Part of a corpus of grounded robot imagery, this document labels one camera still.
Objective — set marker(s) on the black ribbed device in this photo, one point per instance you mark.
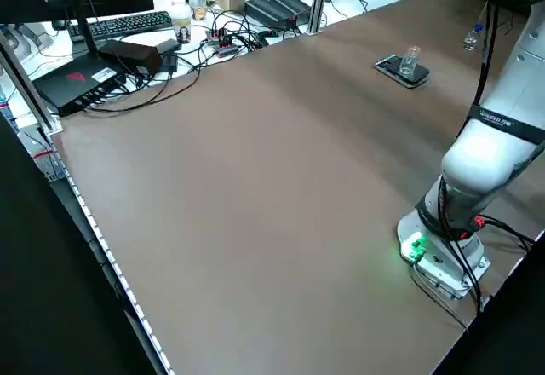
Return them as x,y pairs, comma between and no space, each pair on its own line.
272,8

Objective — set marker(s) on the black monitor stand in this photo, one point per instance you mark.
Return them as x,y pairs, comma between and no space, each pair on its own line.
83,34

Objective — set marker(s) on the grey usb hub red plugs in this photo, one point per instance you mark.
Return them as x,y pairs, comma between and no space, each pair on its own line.
218,34
227,50

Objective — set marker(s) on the clear glass bottle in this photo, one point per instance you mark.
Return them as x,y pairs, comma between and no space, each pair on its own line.
409,63

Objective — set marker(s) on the aluminium frame post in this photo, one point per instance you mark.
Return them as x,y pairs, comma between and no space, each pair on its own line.
317,4
25,85

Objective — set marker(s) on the silver black electronic balance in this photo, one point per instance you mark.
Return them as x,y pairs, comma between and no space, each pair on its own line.
385,64

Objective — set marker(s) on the dark brown brick box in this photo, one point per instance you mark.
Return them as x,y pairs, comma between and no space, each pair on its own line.
132,55

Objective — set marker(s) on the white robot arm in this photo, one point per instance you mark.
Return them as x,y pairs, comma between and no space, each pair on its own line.
489,157

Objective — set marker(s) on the small black adapter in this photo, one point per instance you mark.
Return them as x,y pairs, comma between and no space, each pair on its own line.
169,61

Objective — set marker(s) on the black keyboard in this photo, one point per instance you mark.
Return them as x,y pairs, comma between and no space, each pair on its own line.
127,23

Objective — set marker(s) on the black box red logo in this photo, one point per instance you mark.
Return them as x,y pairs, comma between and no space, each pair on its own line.
72,89

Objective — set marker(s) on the clear dropper bottle blue cap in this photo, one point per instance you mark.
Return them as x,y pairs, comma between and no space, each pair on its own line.
470,40

